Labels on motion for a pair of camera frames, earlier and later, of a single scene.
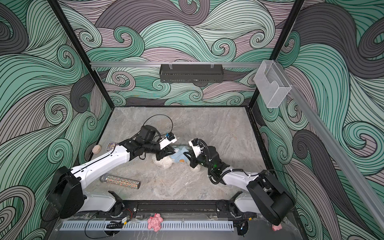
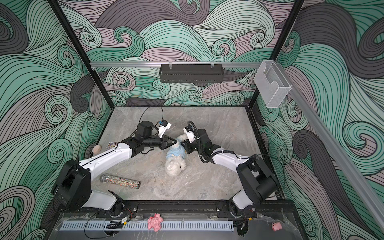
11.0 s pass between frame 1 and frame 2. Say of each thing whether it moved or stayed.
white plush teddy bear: moved
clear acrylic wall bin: stayed
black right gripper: moved
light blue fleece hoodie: stayed
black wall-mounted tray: stayed
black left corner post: stayed
